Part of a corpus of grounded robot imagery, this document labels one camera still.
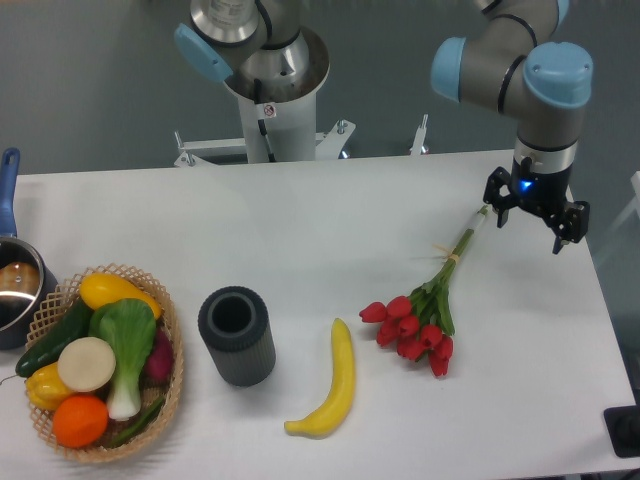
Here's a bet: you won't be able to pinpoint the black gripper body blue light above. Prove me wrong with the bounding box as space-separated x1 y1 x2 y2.
507 160 572 219

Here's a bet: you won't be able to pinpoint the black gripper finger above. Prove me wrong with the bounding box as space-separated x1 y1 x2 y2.
551 201 590 255
483 167 517 228

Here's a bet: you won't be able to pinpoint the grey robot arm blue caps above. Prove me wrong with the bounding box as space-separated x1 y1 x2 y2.
431 1 594 253

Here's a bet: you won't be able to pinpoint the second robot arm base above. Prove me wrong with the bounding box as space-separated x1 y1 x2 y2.
174 0 330 104

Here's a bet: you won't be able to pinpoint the red tulip bouquet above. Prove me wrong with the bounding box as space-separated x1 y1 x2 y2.
359 206 489 378

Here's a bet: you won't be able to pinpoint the black device at table edge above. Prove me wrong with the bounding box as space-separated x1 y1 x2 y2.
603 405 639 458

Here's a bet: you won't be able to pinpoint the yellow banana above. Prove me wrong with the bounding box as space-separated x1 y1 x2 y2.
284 318 357 439

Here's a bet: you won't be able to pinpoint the dark grey ribbed vase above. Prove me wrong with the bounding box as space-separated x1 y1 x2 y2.
197 286 276 387

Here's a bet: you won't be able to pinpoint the purple red onion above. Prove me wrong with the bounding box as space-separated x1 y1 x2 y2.
144 329 174 382

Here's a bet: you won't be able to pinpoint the green bok choy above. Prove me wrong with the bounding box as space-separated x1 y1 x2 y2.
89 299 156 421

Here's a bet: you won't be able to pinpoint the green chili pepper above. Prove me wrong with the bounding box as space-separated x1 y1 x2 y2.
107 397 165 448

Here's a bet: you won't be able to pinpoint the yellow squash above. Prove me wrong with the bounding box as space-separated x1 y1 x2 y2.
79 273 162 320

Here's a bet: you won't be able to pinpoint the woven wicker basket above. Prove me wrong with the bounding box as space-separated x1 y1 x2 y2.
26 264 184 463

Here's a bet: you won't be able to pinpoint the dark green cucumber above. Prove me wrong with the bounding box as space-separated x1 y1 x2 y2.
15 299 93 378

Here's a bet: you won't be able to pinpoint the cream round bun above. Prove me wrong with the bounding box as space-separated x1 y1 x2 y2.
57 337 116 392

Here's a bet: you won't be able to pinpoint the orange fruit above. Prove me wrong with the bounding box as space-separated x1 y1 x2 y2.
52 394 109 448

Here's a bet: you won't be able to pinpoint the yellow bell pepper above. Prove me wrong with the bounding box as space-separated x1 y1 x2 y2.
25 362 75 411

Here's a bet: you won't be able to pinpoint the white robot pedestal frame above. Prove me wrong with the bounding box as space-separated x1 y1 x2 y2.
173 89 430 169

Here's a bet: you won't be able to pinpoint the black cable on pedestal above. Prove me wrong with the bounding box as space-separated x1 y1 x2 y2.
252 78 278 163

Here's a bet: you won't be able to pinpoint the blue saucepan with handle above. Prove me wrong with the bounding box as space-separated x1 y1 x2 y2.
1 147 57 350

